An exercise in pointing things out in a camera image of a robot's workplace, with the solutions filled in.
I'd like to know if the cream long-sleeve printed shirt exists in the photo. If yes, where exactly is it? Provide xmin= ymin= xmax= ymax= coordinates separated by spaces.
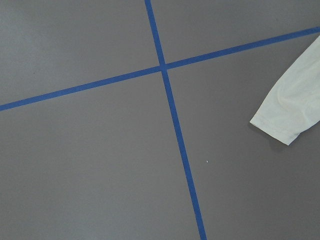
xmin=249 ymin=38 xmax=320 ymax=146

